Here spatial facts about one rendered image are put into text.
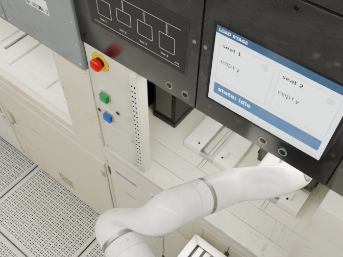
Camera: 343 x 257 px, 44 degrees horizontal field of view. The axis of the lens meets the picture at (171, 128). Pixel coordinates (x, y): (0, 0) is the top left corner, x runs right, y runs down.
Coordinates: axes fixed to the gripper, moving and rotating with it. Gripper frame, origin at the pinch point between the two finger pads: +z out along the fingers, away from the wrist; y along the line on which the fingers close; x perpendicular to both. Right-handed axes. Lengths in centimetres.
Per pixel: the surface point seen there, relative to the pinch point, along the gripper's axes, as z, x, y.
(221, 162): -12.6, -30.9, -21.1
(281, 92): -34, 39, -2
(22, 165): -36, -121, -139
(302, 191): -5.1, -30.8, 8.0
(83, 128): -33, -31, -71
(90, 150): -33, -45, -70
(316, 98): -34, 42, 4
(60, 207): -41, -121, -100
